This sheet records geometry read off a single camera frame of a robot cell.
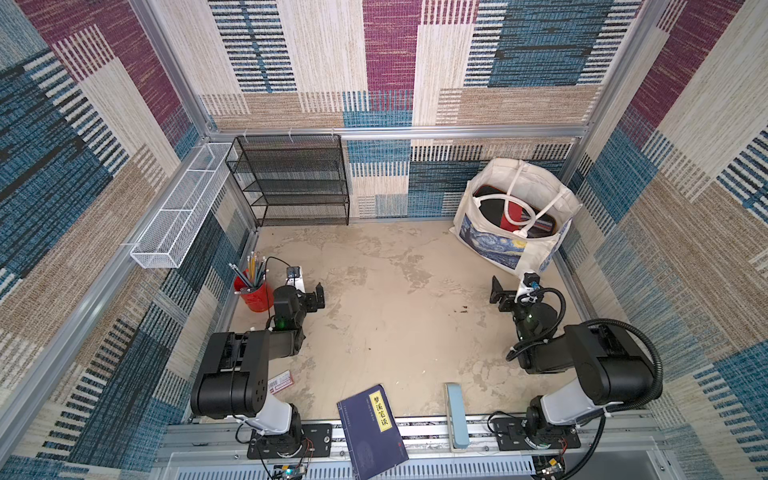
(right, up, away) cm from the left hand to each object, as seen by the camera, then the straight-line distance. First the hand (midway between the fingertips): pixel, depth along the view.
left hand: (305, 284), depth 94 cm
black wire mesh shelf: (-9, +36, +15) cm, 40 cm away
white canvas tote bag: (+58, +13, +2) cm, 60 cm away
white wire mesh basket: (-26, +14, -23) cm, 37 cm away
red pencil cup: (-13, -4, -4) cm, 14 cm away
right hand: (+63, +2, -4) cm, 63 cm away
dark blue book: (+22, -35, -21) cm, 47 cm away
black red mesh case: (+65, +22, +2) cm, 69 cm away
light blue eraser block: (+43, -31, -22) cm, 57 cm away
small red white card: (-3, -25, -13) cm, 28 cm away
